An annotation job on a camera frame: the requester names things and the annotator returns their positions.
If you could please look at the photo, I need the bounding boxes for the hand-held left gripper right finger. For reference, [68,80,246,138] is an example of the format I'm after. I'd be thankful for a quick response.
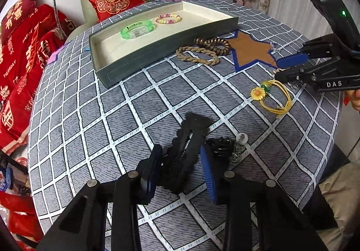
[200,145,328,251]

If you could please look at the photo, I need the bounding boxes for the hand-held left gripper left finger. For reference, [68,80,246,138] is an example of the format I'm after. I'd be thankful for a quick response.
[36,144,164,251]

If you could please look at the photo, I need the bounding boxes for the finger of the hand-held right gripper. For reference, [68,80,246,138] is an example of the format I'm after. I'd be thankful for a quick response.
[277,36,342,69]
[275,57,349,85]

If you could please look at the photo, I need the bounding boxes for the black claw clip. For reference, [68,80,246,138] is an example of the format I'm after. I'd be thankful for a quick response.
[207,137,235,170]

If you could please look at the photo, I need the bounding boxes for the yellow sunflower hair tie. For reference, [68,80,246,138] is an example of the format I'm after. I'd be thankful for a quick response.
[250,80,293,120]

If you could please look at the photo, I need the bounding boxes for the black scalloped hair clip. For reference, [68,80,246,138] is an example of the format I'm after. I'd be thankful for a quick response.
[156,112,213,195]

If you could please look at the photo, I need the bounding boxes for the brown spiral hair tie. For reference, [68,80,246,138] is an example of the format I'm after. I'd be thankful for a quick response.
[195,37,232,57]

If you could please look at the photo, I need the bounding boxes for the beige braided hair tie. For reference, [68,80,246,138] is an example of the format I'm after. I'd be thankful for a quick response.
[176,46,220,66]

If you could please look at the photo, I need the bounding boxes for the grey jewelry tray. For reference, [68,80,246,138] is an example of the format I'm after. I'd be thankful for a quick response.
[89,0,239,89]

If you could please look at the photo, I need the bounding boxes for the person's right hand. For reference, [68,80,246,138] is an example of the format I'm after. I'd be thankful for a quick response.
[344,89,360,112]

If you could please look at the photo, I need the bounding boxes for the silver metal hair clip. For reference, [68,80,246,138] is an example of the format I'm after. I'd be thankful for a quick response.
[231,133,249,164]

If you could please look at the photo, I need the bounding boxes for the person's beige trouser leg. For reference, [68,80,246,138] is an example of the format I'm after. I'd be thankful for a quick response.
[304,162,360,251]

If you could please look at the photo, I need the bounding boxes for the pile of red gift bags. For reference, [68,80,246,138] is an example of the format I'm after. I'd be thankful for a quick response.
[0,189,43,243]

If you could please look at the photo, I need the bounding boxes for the blue printed box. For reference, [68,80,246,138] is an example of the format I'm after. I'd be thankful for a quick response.
[0,165,14,192]

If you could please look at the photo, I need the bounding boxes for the red bedding sofa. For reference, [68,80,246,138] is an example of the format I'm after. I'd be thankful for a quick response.
[0,3,76,156]

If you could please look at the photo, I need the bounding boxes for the red printed pillow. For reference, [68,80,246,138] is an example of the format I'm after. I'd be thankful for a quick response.
[1,0,38,35]

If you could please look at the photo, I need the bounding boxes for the pink yellow beaded bracelet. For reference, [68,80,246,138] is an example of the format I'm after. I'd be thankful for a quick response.
[155,14,181,25]

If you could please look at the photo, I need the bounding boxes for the green translucent bracelet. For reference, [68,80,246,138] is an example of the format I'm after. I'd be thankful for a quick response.
[120,21,156,40]

